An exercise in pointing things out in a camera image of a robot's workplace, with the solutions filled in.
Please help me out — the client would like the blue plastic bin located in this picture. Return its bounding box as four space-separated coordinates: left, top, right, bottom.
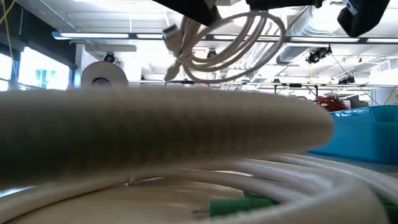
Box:
306 105 398 166

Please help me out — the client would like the green bundled cable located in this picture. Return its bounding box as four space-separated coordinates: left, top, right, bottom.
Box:
190 192 398 224

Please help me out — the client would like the white USB cable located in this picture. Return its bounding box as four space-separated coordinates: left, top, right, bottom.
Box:
0 86 398 224
161 10 287 85

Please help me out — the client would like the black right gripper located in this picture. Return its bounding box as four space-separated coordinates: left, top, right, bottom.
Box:
245 0 391 39

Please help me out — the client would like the long ceiling light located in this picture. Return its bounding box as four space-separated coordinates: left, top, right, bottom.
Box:
51 30 398 44

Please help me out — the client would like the silver ventilation duct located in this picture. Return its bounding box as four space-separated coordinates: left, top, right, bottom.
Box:
275 6 332 65

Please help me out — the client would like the red cable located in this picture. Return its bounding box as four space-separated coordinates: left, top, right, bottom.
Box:
314 95 349 113

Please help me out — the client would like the black ceiling track light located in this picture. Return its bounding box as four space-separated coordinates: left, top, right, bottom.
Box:
305 45 333 65

